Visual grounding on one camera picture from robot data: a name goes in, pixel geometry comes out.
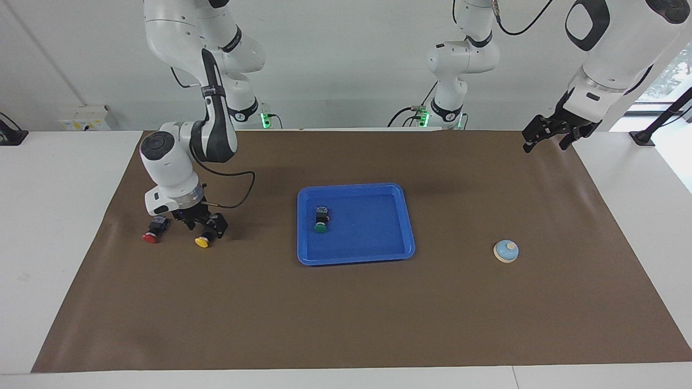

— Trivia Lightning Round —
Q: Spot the brown table mat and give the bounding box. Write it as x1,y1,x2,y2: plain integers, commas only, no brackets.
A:
31,129,692,374

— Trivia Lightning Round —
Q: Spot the blue plastic tray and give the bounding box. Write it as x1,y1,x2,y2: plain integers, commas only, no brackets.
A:
296,183,416,266

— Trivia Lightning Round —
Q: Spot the black left base cable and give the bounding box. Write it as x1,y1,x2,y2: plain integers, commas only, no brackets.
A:
387,81,438,129

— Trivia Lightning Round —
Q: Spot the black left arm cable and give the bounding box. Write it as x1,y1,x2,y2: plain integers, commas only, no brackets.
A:
491,0,555,37

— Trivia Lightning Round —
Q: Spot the yellow push button switch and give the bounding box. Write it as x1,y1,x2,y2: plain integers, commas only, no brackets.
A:
195,224,217,249

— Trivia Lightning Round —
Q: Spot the red push button switch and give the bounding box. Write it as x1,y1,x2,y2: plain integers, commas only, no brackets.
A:
142,215,169,244

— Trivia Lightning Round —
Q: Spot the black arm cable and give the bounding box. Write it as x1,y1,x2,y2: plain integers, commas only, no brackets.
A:
491,0,555,37
170,65,256,210

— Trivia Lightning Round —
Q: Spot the black table mount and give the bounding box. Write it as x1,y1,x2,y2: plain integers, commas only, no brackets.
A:
0,112,29,146

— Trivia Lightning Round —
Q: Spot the black clamp stand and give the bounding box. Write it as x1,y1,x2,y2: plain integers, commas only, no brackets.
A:
629,86,692,147

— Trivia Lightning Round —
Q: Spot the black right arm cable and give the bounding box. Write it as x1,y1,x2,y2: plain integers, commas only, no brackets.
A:
170,65,256,210

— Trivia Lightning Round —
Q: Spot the light blue service bell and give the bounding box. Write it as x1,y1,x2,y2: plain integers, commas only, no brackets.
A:
493,239,520,264

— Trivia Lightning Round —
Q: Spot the window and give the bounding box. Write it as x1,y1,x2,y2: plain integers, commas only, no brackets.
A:
630,46,692,117

